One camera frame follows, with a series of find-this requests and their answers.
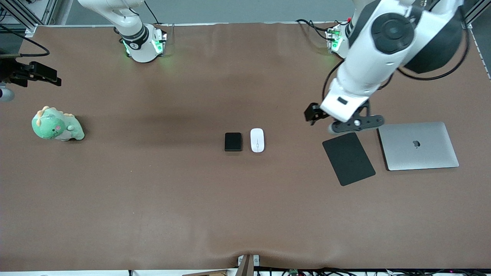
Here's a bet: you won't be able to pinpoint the white computer mouse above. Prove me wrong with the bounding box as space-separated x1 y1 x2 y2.
250 128 265 153

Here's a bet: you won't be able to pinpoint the black phone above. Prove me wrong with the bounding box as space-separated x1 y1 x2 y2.
224 132 243 152

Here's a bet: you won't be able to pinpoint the black mouse pad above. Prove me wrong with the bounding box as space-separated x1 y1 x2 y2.
322 132 376 187

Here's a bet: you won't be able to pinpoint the green dinosaur plush toy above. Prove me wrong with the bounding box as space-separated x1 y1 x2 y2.
31 106 86 141

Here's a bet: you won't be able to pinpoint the silver laptop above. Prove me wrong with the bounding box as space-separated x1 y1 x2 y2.
377 122 460 171

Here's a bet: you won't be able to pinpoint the brown table cover mat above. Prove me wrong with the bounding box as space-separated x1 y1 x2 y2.
0 21 491 271

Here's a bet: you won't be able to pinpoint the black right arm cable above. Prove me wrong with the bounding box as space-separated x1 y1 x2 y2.
0 25 51 58

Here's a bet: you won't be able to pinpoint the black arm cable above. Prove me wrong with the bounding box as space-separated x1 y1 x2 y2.
321 23 471 101
0 25 51 58

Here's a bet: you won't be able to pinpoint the black left base cables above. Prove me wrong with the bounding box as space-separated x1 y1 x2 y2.
295 17 351 41

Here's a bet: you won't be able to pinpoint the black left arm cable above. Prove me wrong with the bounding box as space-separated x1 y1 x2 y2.
321 23 471 101

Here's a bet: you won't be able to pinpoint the black right base cable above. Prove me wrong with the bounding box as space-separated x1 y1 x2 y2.
143 0 160 25

